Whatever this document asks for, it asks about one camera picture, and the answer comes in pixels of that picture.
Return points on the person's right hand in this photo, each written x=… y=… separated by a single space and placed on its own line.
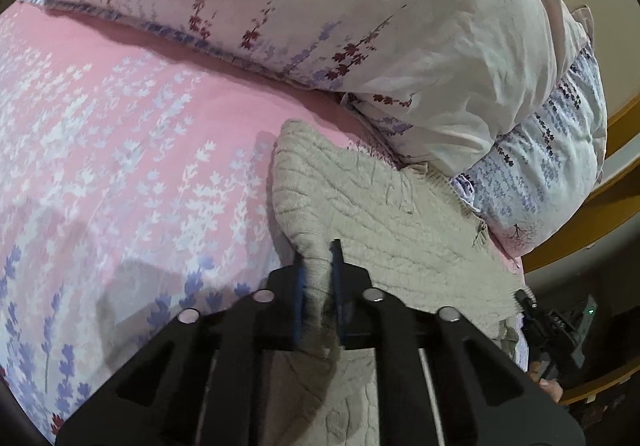
x=549 y=383

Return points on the pink floral bed sheet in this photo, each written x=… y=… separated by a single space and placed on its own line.
x=125 y=140

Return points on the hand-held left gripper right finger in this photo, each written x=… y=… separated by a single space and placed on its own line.
x=338 y=288

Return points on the pink floral pillow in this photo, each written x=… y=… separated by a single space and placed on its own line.
x=350 y=0

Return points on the wooden framed glass door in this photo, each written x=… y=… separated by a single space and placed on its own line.
x=590 y=221

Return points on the floral pillow with tree print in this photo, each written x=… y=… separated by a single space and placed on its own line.
x=550 y=160

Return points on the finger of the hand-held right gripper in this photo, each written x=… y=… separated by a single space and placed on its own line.
x=529 y=308

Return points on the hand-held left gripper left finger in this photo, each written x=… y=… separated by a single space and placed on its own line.
x=298 y=298

